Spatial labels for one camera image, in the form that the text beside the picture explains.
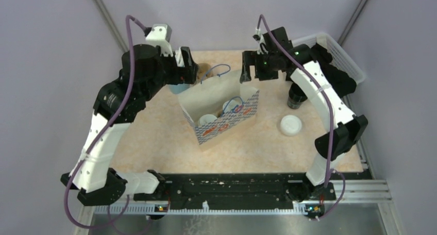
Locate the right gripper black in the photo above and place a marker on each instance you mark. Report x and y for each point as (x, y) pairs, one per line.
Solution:
(251, 58)

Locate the stack of black cups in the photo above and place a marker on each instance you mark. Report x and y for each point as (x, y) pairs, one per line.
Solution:
(296, 96)

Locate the blue straw holder cup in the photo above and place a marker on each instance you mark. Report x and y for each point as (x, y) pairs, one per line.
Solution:
(176, 89)

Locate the cardboard cup carrier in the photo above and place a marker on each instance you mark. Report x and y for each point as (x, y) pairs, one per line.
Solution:
(203, 68)

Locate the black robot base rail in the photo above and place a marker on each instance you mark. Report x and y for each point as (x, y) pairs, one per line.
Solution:
(235, 192)

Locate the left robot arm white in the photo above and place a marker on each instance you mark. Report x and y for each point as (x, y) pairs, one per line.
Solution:
(145, 71)

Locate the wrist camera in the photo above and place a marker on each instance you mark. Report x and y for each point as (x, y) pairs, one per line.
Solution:
(160, 35)
(259, 38)

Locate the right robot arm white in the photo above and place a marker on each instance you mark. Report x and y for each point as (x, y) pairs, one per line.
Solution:
(316, 80)

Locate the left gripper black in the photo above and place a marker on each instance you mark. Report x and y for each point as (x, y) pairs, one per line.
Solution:
(181, 74)

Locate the checkered paper takeout bag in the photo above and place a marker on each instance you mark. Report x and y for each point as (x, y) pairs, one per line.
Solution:
(217, 86)

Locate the white plastic basket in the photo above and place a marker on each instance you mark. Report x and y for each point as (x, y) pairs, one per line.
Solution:
(340, 58)

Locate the stack of white lids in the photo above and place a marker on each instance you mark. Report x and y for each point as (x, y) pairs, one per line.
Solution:
(290, 125)

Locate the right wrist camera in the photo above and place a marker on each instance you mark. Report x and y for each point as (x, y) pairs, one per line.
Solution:
(259, 38)

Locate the black cloth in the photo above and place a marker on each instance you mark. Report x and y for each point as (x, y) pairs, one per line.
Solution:
(341, 82)

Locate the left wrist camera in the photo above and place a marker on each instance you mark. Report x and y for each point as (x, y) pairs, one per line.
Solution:
(160, 35)

